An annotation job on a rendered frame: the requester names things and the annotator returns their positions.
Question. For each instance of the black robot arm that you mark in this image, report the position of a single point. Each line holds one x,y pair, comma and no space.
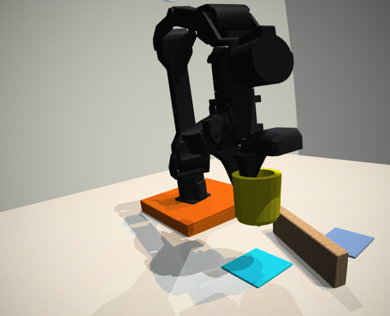
256,56

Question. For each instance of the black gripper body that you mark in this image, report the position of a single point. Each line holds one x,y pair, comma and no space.
268,142

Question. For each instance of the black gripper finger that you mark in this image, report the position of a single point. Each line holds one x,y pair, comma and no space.
249,164
228,162

